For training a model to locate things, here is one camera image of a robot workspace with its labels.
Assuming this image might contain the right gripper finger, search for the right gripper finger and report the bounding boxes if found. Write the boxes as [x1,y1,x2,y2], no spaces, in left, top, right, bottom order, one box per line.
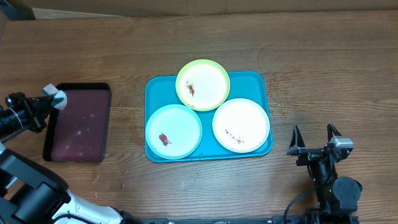
[326,123,341,142]
[287,124,306,156]

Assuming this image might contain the green dish sponge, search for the green dish sponge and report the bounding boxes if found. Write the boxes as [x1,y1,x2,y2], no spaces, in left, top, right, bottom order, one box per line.
[43,84,68,110]

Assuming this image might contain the light blue plate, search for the light blue plate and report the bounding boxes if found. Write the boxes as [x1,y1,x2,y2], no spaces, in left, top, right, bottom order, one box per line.
[145,104,203,160]

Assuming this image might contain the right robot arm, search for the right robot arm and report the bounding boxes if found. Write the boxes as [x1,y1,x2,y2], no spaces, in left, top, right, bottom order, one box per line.
[283,123,363,224]

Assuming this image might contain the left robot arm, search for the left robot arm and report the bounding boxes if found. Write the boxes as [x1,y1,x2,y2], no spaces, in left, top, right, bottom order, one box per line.
[1,92,139,224]

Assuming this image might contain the black tray with red liquid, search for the black tray with red liquid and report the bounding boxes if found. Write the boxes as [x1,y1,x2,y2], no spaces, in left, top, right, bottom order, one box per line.
[42,82,111,162]

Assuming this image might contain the teal plastic serving tray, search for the teal plastic serving tray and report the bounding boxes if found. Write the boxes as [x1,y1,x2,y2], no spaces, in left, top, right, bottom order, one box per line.
[144,71,274,162]

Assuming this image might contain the white plate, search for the white plate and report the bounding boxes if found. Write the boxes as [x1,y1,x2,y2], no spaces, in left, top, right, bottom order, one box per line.
[212,98,271,154]

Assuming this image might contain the green rimmed plate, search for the green rimmed plate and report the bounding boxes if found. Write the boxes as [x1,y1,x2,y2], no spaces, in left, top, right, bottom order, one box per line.
[175,59,231,111]

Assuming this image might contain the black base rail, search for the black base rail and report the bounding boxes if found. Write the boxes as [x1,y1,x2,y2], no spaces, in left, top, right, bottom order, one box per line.
[139,215,360,224]

